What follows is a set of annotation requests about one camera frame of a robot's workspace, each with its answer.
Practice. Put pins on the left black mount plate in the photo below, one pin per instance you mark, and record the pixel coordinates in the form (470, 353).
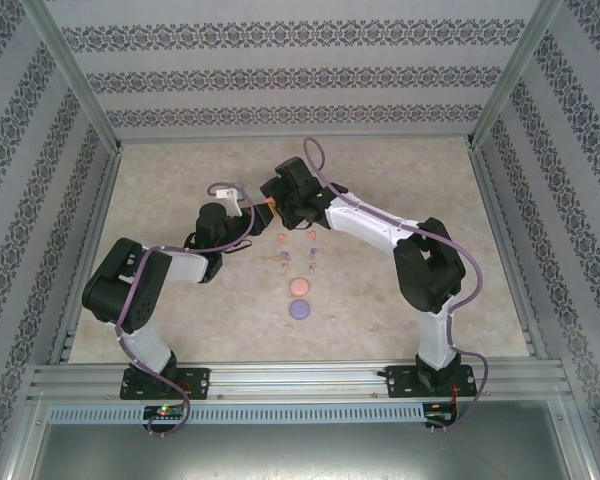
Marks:
(197, 382)

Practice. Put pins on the black mount plate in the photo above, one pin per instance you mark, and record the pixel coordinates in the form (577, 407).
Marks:
(197, 382)
(400, 382)

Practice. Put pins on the small controller board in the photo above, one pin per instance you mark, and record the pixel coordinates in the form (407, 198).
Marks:
(440, 417)

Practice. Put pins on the grey sheet metal panel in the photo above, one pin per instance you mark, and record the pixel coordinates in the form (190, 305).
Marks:
(300, 455)

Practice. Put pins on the aluminium corner post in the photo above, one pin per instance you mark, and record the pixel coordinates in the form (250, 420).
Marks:
(73, 75)
(517, 75)

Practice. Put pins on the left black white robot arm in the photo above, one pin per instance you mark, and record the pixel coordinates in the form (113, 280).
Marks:
(105, 295)

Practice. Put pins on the pink round charging case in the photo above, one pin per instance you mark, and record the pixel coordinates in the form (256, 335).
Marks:
(299, 287)

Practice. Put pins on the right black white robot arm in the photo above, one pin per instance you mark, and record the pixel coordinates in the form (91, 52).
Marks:
(430, 280)

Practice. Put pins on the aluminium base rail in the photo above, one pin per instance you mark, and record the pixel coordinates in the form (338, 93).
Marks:
(300, 380)

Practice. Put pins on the right black mount plate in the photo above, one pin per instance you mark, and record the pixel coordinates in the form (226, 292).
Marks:
(400, 382)

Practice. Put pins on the controller board with green light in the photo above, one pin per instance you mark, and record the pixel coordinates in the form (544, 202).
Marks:
(165, 412)

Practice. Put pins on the purple round charging case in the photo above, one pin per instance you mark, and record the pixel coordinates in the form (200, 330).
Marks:
(300, 310)

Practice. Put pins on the aluminium side rail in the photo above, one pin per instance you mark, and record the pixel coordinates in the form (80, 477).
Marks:
(497, 225)
(96, 225)

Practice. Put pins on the purple earbud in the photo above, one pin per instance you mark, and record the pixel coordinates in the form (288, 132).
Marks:
(283, 246)
(314, 251)

